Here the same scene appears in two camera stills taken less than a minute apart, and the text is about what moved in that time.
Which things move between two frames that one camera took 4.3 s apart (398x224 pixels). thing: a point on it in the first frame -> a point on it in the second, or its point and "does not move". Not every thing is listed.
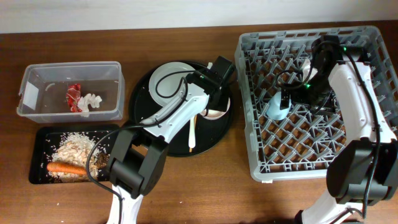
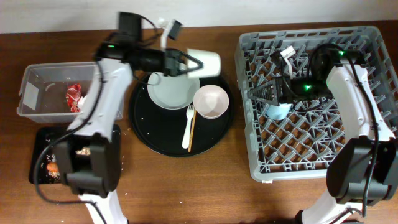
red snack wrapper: [73, 96] does not move
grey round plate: [170, 81] does not move
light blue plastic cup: [273, 108] does not move
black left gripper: [222, 106] -> [170, 60]
